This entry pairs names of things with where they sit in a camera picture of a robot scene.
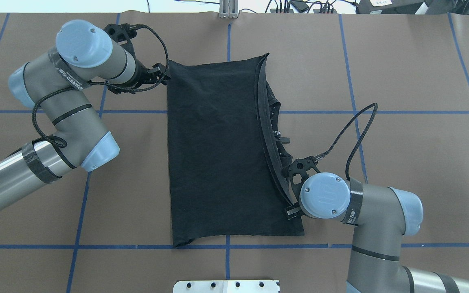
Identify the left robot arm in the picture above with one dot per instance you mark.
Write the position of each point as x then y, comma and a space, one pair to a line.
71, 134

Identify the aluminium frame post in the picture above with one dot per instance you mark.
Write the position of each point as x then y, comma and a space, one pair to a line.
228, 9

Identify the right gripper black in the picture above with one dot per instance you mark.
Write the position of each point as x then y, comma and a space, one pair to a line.
292, 211

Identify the black graphic t-shirt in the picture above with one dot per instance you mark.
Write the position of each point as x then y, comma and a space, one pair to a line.
225, 153

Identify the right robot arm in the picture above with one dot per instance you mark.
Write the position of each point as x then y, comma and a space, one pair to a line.
381, 217

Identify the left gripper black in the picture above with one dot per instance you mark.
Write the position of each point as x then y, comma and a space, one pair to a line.
140, 75

